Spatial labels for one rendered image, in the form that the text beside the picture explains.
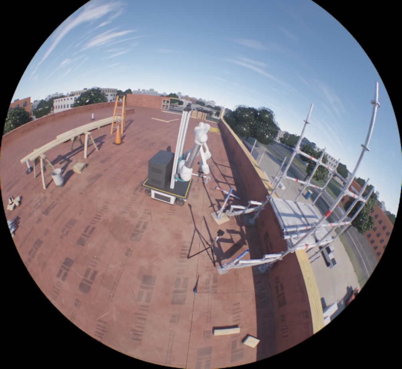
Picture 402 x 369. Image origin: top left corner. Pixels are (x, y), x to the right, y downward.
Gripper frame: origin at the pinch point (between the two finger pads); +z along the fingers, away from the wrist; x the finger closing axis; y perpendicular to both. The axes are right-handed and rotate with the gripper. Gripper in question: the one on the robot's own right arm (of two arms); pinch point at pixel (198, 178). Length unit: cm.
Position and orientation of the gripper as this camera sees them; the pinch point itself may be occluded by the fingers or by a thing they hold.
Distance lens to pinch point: 223.0
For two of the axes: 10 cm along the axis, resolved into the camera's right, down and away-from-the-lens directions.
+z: -2.3, 8.5, 4.8
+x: -1.1, 4.7, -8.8
